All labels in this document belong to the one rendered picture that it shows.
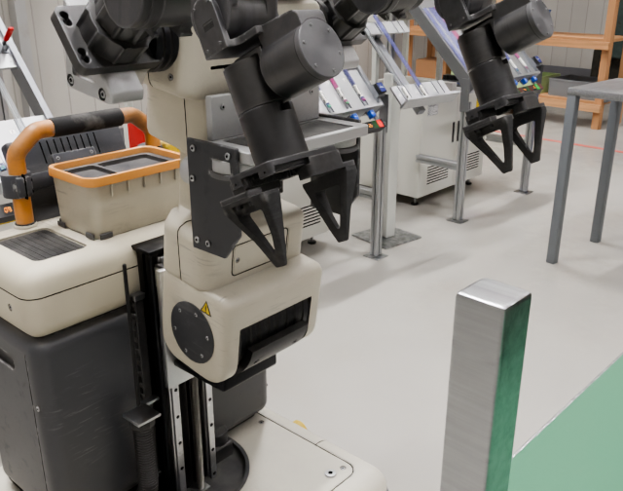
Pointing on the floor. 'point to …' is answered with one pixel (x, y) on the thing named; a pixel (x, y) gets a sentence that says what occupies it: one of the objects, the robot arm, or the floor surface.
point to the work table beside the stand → (618, 91)
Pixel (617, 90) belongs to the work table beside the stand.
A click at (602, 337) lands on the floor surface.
